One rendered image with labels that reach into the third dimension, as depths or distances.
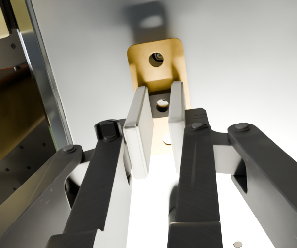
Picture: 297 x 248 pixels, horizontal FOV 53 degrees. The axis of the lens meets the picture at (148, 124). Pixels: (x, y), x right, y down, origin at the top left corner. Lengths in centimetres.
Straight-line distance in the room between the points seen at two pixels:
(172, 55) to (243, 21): 6
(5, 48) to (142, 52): 43
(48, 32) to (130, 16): 6
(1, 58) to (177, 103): 50
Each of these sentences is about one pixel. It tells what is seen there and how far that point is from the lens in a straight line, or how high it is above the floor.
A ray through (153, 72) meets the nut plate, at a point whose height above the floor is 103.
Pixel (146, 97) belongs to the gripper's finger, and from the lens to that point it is 19.
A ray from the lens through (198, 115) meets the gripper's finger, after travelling 16.
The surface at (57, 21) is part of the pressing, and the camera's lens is 24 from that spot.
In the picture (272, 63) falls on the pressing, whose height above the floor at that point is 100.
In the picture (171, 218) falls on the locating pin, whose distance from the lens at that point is 28.
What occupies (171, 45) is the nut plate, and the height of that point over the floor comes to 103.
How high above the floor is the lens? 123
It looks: 67 degrees down
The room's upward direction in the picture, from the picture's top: 169 degrees counter-clockwise
